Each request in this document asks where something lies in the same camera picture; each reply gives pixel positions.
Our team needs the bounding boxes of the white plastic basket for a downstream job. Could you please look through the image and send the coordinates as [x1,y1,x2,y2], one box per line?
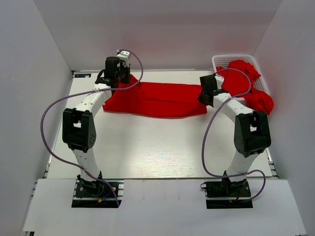
[212,54,269,94]

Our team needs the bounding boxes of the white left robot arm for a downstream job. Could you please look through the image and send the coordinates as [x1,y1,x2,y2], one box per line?
[63,51,130,196]

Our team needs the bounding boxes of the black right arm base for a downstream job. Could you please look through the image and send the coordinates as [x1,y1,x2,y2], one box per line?
[200,179,253,209]

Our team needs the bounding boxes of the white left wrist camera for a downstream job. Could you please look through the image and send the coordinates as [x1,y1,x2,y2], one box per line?
[117,50,130,67]

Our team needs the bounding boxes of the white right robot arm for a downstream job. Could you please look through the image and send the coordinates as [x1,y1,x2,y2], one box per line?
[198,74,271,196]

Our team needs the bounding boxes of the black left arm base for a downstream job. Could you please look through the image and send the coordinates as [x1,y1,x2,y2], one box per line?
[71,180,119,208]

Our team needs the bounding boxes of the red t shirt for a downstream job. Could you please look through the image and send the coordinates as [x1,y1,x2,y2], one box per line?
[103,75,207,118]

